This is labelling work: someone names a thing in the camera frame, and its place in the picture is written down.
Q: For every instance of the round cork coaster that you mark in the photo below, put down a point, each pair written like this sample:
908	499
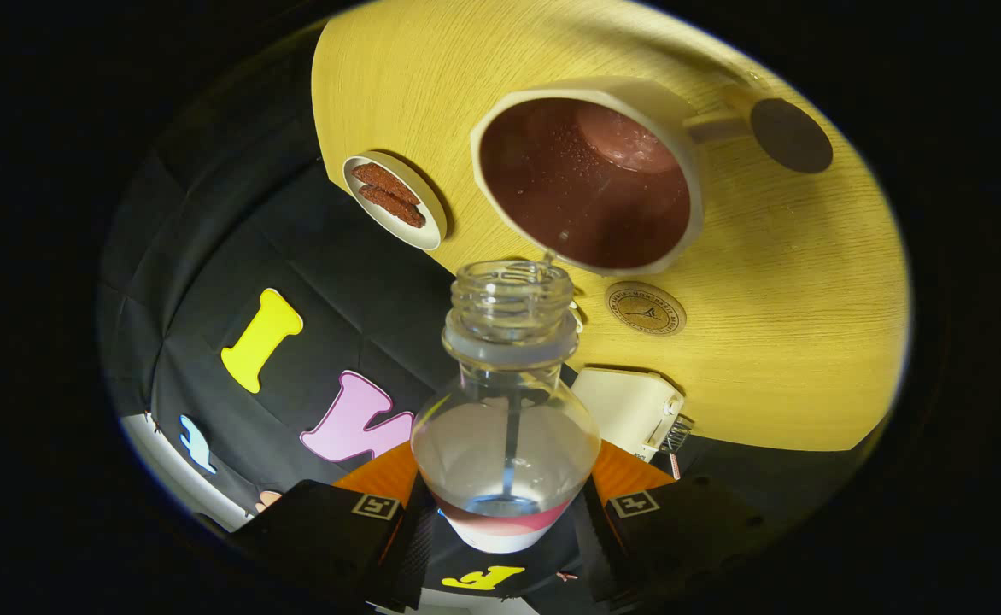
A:
646	309

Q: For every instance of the white toaster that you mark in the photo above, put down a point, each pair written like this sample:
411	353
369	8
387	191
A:
624	410

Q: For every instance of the clear juice bottle pink label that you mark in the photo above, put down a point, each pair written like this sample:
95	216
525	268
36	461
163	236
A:
505	444

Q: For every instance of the white round plate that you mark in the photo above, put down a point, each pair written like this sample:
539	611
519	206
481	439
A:
424	235

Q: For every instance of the red striped straw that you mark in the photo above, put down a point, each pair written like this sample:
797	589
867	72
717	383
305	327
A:
674	465

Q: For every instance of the black backdrop cloth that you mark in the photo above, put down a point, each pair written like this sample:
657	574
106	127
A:
236	239

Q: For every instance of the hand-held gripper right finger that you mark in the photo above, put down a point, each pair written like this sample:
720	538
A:
607	555

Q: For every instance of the wooden table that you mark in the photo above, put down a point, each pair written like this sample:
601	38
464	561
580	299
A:
791	342

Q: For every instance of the red meat piece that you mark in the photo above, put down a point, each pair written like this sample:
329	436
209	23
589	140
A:
394	207
385	182

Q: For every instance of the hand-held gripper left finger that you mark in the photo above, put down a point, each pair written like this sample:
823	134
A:
411	555

